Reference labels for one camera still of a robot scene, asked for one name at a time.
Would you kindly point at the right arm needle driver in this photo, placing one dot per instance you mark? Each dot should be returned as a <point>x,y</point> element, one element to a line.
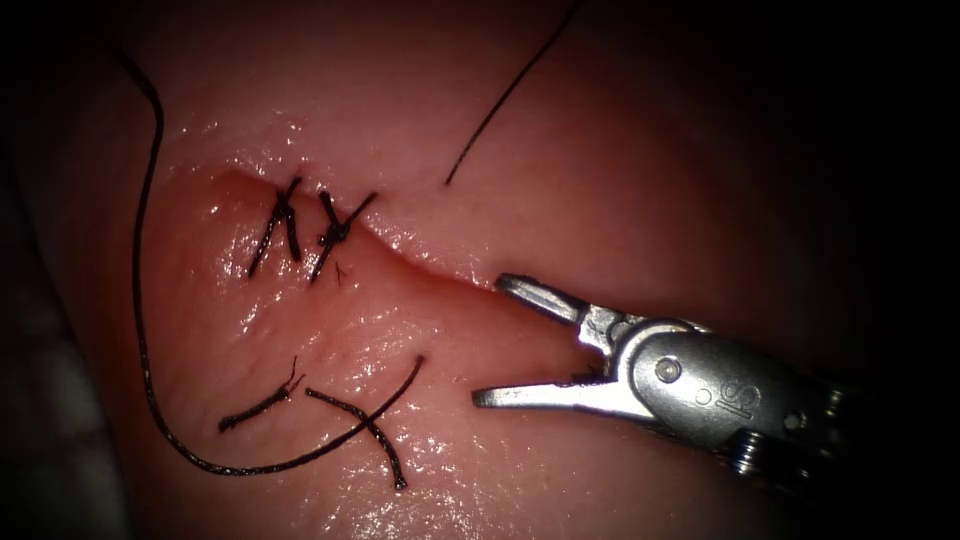
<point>697,382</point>

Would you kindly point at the tissue pad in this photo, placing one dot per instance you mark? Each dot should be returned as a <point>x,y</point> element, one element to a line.
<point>525,112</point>

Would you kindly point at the blue-green cloth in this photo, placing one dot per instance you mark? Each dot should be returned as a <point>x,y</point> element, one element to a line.
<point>60,420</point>

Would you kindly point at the right arm needle driver jaw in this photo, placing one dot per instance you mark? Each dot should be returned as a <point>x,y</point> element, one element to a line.
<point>544,296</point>
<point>555,394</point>

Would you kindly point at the black stitching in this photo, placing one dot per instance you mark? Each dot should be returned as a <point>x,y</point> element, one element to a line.
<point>283,217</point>

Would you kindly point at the short black thread piece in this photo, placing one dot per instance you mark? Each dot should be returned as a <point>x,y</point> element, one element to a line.
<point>371,429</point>
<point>255,411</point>

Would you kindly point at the dark right arm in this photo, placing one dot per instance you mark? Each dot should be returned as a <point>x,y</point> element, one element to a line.
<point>844,469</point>

